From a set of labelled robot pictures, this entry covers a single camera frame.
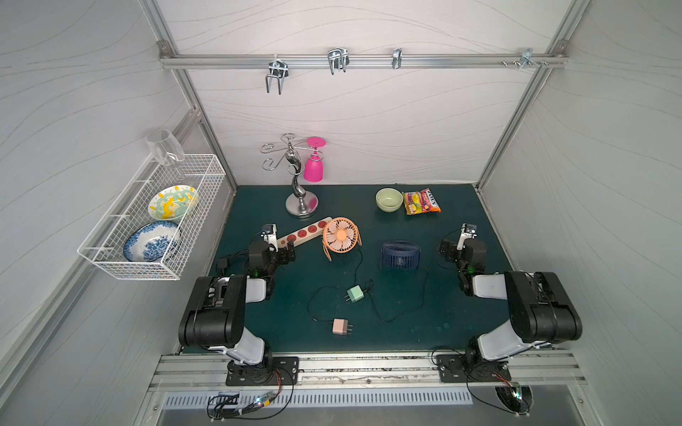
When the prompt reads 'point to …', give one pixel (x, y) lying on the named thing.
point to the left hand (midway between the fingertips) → (281, 240)
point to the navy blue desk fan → (400, 256)
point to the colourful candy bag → (421, 202)
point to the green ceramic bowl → (389, 200)
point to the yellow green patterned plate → (173, 203)
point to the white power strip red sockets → (304, 232)
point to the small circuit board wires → (231, 406)
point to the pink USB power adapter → (340, 326)
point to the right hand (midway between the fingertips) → (461, 239)
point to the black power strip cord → (223, 262)
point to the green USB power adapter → (355, 294)
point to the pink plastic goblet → (313, 166)
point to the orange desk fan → (340, 235)
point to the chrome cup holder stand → (300, 204)
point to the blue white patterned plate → (152, 241)
